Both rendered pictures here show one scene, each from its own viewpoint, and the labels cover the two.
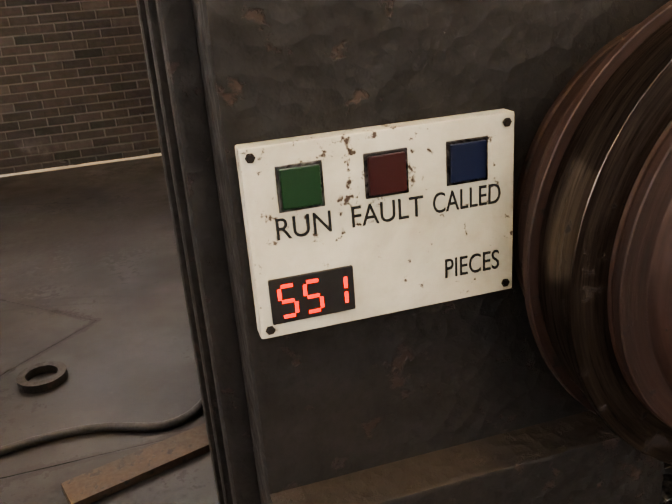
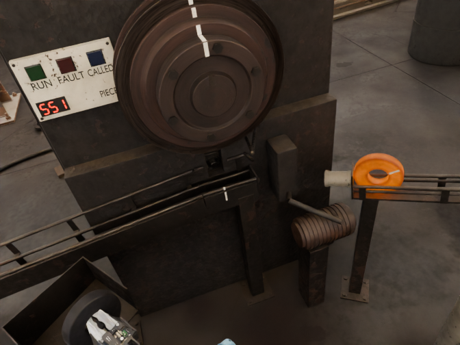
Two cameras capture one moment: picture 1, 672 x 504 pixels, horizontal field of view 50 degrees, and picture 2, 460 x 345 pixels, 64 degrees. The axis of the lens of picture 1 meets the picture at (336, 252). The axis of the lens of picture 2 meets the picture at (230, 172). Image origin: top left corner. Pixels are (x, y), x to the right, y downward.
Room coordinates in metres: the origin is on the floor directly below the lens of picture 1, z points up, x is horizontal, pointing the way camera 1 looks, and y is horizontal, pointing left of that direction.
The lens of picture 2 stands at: (-0.34, -0.49, 1.57)
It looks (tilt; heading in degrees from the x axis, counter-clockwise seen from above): 40 degrees down; 3
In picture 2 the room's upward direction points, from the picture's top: 9 degrees counter-clockwise
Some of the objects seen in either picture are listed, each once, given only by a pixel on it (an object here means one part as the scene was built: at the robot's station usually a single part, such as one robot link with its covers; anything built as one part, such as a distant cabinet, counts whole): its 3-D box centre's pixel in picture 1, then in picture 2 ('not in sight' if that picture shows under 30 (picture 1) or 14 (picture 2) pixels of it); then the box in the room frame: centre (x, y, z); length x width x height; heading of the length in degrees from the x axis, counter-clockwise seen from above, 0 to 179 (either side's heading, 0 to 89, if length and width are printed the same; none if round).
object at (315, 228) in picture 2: not in sight; (321, 258); (0.58, -0.76, 0.27); 0.22 x 0.13 x 0.53; 106
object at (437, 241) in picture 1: (385, 223); (73, 81); (0.63, -0.05, 1.15); 0.26 x 0.02 x 0.18; 106
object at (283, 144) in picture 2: not in sight; (282, 168); (0.70, -0.63, 0.68); 0.11 x 0.08 x 0.24; 16
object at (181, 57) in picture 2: not in sight; (211, 92); (0.53, -0.43, 1.11); 0.28 x 0.06 x 0.28; 106
